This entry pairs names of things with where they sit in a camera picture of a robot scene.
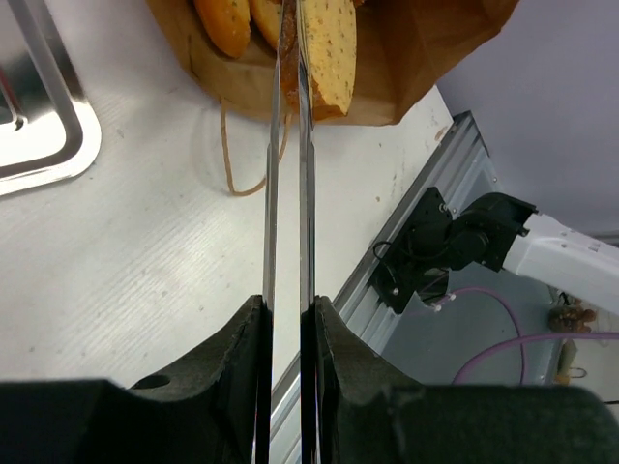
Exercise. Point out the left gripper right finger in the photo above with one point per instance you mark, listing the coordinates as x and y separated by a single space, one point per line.
370 412

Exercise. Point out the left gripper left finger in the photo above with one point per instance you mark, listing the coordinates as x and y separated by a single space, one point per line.
198 409

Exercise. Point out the metal tongs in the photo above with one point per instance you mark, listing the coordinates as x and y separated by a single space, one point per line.
288 298

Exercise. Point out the red paper bag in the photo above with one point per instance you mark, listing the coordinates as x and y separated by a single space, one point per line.
403 48

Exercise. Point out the long glazed bread loaf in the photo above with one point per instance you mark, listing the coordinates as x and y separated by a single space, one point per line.
227 23

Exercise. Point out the brown seeded bread slice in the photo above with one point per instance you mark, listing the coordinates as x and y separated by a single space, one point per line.
331 39

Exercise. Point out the golden baguette roll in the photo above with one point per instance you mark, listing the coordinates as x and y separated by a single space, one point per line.
266 15

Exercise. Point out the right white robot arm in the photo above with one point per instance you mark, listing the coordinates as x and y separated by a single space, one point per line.
503 233

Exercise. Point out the stainless steel tray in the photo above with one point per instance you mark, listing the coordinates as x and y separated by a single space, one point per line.
49 130

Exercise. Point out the aluminium mounting rail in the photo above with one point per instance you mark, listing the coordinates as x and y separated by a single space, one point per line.
372 299

